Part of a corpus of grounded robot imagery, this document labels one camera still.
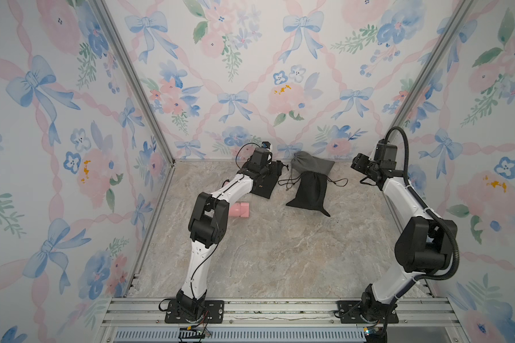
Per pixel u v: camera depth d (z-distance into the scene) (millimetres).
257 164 781
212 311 749
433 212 488
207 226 573
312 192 949
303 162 1101
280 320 733
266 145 879
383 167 691
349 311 718
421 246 474
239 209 950
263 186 1084
